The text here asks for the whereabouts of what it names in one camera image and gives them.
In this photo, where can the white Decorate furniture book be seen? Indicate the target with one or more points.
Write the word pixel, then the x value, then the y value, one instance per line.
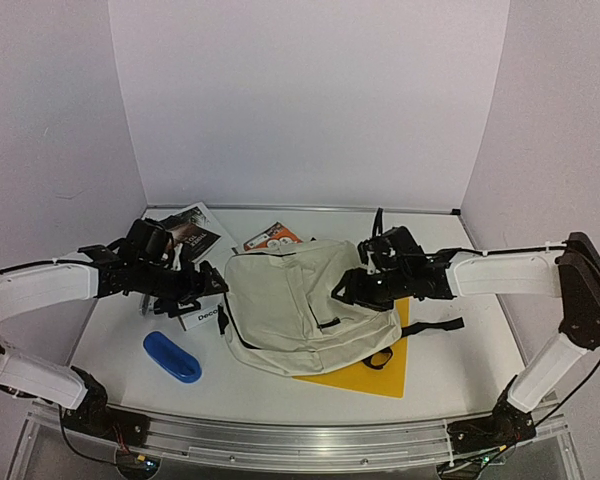
pixel 191 320

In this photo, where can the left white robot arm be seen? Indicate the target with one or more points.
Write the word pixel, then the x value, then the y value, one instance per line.
pixel 66 284

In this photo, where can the white palm leaf book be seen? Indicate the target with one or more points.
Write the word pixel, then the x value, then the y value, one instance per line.
pixel 226 242

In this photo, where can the orange comic book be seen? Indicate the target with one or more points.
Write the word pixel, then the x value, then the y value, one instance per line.
pixel 274 236

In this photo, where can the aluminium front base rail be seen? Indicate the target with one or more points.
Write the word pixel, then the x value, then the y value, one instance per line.
pixel 160 446

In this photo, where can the yellow plastic folder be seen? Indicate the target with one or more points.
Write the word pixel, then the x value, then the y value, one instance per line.
pixel 387 382

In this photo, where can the black Three Days book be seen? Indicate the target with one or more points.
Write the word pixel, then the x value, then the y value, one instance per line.
pixel 192 227

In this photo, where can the blue glasses case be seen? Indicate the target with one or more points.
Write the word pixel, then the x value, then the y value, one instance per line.
pixel 172 358

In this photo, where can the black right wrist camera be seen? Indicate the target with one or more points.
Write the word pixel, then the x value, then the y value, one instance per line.
pixel 383 245

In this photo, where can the aluminium table edge rail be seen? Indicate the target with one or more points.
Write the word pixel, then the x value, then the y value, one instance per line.
pixel 329 208

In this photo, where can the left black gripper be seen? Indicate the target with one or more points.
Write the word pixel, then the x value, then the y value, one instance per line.
pixel 191 290

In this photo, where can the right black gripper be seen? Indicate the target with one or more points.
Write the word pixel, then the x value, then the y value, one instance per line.
pixel 356 285

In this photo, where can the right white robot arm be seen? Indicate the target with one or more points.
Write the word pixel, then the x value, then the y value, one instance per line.
pixel 566 273

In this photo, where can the silver metal stapler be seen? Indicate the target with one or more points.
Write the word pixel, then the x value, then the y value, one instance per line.
pixel 147 306

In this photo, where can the beige canvas backpack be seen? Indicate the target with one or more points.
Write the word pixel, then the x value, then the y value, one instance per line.
pixel 278 314

